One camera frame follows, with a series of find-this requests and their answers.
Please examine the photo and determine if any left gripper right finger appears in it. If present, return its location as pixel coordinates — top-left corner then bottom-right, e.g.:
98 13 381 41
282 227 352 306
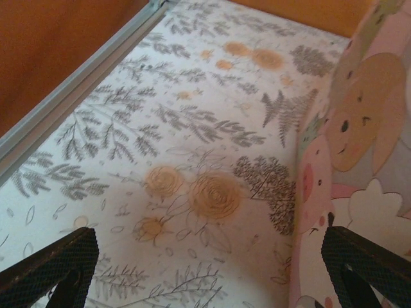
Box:
321 225 411 308

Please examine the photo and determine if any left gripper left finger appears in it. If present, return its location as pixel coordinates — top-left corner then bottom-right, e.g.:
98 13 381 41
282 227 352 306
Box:
0 227 99 308

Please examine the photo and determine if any white printed paper bag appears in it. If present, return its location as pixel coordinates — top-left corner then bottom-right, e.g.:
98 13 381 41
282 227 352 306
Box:
288 0 411 308

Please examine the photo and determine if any aluminium side rail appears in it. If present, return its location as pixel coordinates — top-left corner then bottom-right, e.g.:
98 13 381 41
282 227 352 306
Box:
0 0 176 187

